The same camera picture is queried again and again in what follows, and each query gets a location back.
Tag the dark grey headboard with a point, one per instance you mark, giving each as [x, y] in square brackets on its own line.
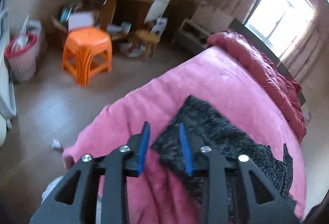
[238, 27]

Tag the window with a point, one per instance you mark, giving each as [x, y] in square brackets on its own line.
[279, 23]

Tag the dark leaf print pants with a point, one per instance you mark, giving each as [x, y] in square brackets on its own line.
[219, 133]

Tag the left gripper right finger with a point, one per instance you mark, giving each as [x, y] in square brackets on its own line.
[235, 190]

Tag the white appliance box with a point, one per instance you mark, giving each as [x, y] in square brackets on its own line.
[160, 26]

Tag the white bedside table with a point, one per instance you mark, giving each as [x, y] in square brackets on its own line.
[191, 36]

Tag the red rumpled duvet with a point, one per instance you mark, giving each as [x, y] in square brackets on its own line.
[283, 90]

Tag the white drawer cabinet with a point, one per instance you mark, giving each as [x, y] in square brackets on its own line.
[156, 10]

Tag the white paper box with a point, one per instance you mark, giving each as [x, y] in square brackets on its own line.
[81, 20]

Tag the orange plastic stool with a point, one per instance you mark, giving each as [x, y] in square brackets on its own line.
[87, 52]

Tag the wooden desk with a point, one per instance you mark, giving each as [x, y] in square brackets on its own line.
[119, 11]

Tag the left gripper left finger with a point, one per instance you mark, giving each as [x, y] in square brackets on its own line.
[95, 188]

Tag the pink laundry basket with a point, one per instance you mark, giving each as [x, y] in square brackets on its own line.
[21, 56]

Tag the right pink curtain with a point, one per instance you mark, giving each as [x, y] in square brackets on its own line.
[301, 55]

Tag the round wooden stool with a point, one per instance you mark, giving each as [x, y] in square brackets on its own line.
[146, 38]

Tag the pink fleece bed sheet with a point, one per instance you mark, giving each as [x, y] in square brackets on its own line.
[226, 96]

